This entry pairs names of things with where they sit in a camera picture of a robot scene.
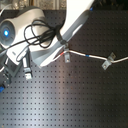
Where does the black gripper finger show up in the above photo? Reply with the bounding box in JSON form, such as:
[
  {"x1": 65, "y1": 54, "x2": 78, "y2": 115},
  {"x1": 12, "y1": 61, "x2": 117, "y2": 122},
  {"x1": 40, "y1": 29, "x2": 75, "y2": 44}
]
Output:
[
  {"x1": 0, "y1": 58, "x2": 20, "y2": 86},
  {"x1": 22, "y1": 54, "x2": 32, "y2": 80}
]

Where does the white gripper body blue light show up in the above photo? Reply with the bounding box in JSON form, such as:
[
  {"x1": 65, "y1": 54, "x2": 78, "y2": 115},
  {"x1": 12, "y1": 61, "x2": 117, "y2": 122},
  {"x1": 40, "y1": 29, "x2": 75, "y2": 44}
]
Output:
[{"x1": 0, "y1": 6, "x2": 47, "y2": 65}]

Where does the white cable with markings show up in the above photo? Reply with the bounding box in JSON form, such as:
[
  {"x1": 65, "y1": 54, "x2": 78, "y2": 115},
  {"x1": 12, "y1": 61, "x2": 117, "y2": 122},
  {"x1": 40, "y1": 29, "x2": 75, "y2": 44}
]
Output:
[{"x1": 49, "y1": 49, "x2": 128, "y2": 64}]

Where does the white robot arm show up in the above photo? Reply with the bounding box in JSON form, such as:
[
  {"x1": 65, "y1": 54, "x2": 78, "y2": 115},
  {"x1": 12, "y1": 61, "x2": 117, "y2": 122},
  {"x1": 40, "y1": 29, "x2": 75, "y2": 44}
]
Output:
[{"x1": 0, "y1": 0, "x2": 94, "y2": 84}]

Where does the black perforated board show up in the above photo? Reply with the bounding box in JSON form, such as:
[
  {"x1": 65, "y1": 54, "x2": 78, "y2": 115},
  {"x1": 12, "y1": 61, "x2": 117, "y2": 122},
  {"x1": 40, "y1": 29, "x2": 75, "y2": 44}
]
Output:
[{"x1": 0, "y1": 11, "x2": 128, "y2": 128}]

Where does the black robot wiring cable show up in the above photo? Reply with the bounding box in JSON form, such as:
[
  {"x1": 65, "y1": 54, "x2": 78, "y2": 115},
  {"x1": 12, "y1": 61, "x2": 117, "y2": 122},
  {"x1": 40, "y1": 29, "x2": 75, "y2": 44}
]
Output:
[{"x1": 0, "y1": 20, "x2": 66, "y2": 54}]

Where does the left metal cable clip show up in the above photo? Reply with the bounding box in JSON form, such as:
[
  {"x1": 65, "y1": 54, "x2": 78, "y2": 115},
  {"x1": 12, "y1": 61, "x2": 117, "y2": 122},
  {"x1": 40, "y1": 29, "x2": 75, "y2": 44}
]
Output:
[{"x1": 64, "y1": 43, "x2": 70, "y2": 63}]

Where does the metal cable clip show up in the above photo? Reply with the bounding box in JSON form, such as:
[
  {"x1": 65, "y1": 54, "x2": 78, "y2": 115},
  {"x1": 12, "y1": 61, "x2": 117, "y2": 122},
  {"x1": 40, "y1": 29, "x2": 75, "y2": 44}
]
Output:
[
  {"x1": 64, "y1": 43, "x2": 70, "y2": 63},
  {"x1": 102, "y1": 52, "x2": 116, "y2": 70}
]

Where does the right metal cable clip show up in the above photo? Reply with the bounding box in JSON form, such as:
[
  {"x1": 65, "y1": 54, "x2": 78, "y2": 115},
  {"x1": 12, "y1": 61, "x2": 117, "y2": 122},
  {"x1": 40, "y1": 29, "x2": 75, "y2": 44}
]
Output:
[{"x1": 102, "y1": 52, "x2": 116, "y2": 70}]

